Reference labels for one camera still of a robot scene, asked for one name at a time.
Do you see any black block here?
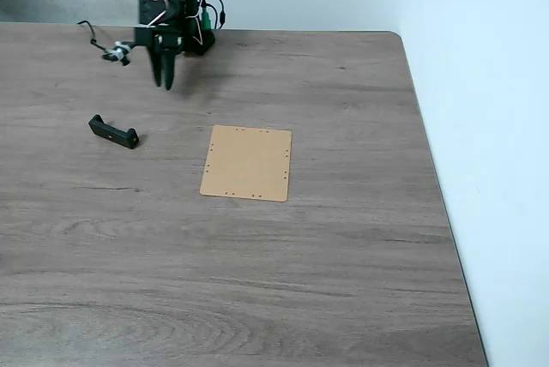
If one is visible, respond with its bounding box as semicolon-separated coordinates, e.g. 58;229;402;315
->
87;113;141;151

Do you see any tan board with holes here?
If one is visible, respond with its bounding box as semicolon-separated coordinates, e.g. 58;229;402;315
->
199;124;293;204

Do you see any small gripper-mounted camera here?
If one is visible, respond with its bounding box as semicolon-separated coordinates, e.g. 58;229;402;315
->
101;39;137;68

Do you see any black base power cable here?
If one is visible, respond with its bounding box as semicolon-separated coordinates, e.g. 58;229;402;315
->
201;0;227;30

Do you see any black camera cable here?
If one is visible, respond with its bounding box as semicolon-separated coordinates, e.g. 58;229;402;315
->
76;20;109;58

